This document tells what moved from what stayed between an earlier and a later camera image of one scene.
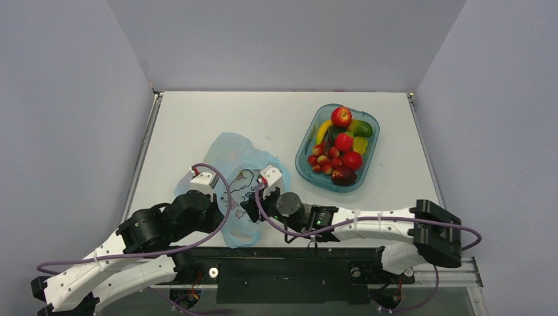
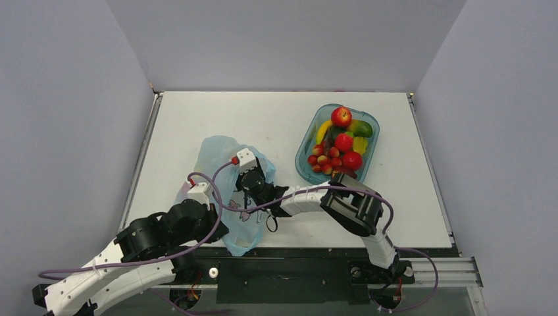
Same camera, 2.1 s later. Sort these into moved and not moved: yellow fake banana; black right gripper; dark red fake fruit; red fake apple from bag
Moved: black right gripper
Not moved: red fake apple from bag; dark red fake fruit; yellow fake banana
